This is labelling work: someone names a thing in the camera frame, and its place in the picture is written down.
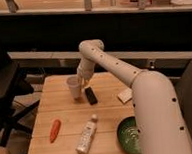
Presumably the black office chair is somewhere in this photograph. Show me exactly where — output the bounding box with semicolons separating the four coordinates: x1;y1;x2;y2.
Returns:
0;42;39;147

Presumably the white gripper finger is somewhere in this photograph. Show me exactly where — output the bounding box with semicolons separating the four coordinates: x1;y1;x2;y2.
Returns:
77;76;85;91

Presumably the black rectangular block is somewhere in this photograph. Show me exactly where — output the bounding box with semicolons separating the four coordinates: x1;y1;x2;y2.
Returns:
85;87;97;105

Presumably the green ceramic bowl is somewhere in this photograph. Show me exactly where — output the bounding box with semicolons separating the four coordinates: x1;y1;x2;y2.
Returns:
117;116;142;154

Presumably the white plastic bottle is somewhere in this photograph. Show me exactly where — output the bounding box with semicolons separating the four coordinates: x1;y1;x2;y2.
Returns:
76;114;98;154

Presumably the orange carrot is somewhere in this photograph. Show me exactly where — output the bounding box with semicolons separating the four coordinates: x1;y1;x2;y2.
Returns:
49;120;61;143

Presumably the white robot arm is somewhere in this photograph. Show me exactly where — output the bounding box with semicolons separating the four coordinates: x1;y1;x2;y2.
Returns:
77;39;192;154

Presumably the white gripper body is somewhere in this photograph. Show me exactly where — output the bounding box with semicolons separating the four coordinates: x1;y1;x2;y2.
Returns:
77;57;94;82

